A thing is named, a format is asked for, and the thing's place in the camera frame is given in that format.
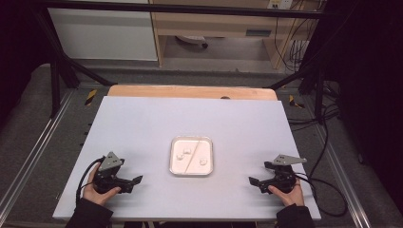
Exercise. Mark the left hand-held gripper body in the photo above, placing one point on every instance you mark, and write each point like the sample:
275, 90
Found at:
109, 163

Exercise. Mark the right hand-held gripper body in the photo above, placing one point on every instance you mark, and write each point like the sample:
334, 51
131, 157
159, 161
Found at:
285, 177

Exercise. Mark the white square tray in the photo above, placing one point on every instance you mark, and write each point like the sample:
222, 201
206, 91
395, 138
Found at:
177, 167

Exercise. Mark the white marshmallow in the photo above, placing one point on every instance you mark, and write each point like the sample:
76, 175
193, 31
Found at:
203, 161
187, 151
180, 156

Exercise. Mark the person's right hand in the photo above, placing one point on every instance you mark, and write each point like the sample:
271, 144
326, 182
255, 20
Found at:
290, 198

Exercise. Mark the person's left hand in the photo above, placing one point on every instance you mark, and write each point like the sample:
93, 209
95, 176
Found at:
99, 196

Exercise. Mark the yellow black tape marker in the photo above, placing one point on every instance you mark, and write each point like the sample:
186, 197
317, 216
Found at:
90, 97
294, 102

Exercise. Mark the black metal stand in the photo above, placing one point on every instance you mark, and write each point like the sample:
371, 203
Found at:
57, 72
312, 76

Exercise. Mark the white cabinet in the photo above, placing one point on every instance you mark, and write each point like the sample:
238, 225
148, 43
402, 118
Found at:
104, 34

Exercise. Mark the office chair wheel base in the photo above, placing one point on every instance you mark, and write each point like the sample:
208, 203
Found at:
193, 39

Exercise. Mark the light wooden desk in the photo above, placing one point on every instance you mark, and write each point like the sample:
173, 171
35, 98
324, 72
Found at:
218, 23

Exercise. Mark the white power strip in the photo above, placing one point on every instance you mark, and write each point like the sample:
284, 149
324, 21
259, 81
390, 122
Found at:
280, 3

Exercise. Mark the black metal crossbar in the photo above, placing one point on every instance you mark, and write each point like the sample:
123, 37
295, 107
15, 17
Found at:
177, 9

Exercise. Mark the aluminium floor rail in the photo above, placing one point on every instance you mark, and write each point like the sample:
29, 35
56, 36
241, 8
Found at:
342, 177
34, 148

